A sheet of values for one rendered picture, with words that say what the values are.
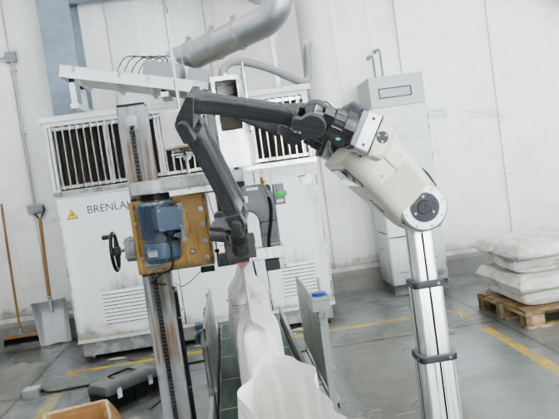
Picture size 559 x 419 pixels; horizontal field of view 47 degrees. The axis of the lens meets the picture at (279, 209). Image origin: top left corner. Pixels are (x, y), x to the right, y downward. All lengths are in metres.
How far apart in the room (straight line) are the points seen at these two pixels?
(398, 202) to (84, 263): 3.94
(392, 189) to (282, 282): 3.62
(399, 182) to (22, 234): 5.51
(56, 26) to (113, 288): 2.60
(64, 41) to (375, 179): 4.99
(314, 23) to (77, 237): 2.79
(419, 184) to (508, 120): 5.41
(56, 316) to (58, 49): 2.61
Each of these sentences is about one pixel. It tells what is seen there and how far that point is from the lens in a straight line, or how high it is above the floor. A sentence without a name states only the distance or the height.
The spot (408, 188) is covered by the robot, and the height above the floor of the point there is 1.27.
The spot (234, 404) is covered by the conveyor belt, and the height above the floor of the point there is 0.38.
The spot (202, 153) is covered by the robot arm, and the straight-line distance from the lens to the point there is 1.99.
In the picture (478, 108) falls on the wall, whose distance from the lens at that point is 7.37.
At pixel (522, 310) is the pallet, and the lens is 5.04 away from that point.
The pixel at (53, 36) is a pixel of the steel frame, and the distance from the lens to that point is 6.69.
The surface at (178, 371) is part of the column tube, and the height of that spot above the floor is 0.57.
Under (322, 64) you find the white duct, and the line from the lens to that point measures 5.96.
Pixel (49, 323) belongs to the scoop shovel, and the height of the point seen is 0.20.
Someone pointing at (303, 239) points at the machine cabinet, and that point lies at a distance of 5.57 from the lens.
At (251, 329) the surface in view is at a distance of 2.40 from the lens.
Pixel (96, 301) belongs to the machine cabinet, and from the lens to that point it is 5.70.
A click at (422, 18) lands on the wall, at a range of 7.32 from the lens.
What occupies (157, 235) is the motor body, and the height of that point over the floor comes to 1.20.
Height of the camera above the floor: 1.38
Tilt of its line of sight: 3 degrees down
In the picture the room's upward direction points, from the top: 8 degrees counter-clockwise
